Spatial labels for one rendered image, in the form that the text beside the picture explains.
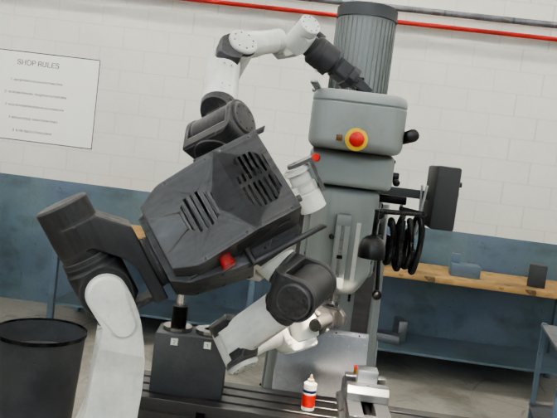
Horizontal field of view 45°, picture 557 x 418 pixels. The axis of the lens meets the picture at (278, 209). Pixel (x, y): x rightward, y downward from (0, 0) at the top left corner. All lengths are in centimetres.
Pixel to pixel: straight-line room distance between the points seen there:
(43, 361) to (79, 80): 363
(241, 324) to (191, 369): 56
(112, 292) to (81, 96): 530
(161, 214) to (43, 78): 547
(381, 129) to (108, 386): 93
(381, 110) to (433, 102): 451
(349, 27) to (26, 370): 234
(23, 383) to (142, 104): 348
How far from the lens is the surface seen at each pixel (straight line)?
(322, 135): 180
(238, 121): 155
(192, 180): 139
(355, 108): 180
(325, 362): 243
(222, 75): 170
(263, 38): 187
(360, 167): 189
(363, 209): 193
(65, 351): 363
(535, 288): 586
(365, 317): 245
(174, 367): 209
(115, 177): 653
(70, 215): 144
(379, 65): 221
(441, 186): 225
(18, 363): 363
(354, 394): 204
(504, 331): 660
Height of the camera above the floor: 169
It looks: 5 degrees down
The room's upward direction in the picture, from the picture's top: 7 degrees clockwise
